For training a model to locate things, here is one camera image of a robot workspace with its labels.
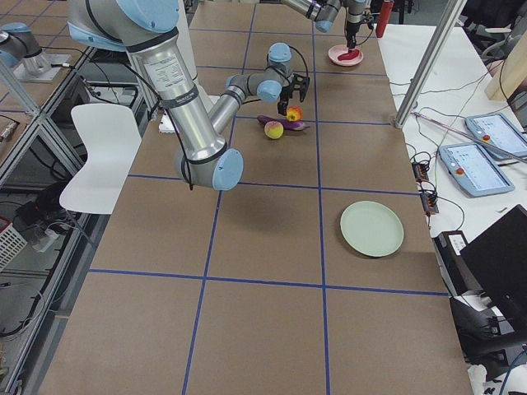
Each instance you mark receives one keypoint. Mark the white chair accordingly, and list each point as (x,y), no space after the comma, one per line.
(110,135)

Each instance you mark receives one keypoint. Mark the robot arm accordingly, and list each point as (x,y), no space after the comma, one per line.
(147,32)
(324,13)

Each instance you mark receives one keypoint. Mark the red fire extinguisher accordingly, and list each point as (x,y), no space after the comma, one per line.
(383,19)

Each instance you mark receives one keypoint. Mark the orange black adapter near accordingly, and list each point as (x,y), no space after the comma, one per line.
(429,205)

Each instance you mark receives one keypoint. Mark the black box with label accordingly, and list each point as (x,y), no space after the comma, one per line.
(456,275)

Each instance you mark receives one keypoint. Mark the green plate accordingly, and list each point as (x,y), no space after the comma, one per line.
(372,229)

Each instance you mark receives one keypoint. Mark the far teach pendant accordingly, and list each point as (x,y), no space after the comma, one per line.
(497,130)

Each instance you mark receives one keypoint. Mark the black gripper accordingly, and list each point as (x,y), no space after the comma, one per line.
(286,93)
(352,22)

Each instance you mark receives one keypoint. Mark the near teach pendant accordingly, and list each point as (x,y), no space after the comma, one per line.
(472,168)

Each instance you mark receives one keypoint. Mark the pink plate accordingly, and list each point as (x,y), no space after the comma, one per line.
(336,50)

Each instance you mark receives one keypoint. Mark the aluminium frame post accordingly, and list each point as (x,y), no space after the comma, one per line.
(436,44)

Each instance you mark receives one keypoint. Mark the red yellow pomegranate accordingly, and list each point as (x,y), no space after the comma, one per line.
(294,114)

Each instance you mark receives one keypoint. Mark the white plastic basket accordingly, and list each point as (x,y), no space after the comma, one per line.
(11,243)

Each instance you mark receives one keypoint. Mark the purple eggplant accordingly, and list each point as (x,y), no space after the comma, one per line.
(288,125)

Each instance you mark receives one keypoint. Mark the orange black adapter far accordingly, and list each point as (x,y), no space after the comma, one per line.
(420,170)

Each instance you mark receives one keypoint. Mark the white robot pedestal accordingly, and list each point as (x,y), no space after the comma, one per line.
(182,68)

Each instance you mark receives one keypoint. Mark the yellow pink peach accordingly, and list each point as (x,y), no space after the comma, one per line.
(273,130)

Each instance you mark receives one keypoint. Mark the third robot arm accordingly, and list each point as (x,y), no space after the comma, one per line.
(21,52)

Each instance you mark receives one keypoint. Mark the teach pendant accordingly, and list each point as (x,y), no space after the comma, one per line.
(497,130)
(472,168)

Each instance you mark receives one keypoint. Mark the orange black adapter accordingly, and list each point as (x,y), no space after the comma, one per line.
(429,205)
(420,170)

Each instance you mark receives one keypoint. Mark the wooden board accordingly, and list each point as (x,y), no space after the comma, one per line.
(511,74)

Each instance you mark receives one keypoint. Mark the red chili pepper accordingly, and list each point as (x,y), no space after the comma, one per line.
(349,56)

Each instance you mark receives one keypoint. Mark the black laptop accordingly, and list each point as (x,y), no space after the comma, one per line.
(497,260)

